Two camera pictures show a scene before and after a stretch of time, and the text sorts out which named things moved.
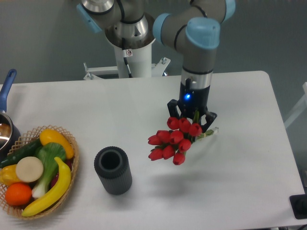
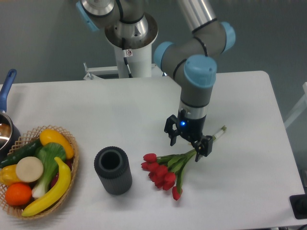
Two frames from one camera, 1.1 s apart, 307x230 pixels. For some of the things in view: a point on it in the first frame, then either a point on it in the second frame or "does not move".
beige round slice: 29,169 does not move
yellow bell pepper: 8,175 does not move
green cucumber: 29,150 does not move
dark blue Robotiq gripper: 192,99 -> 191,129
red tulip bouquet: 178,140 -> 165,171
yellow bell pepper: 49,136 does not move
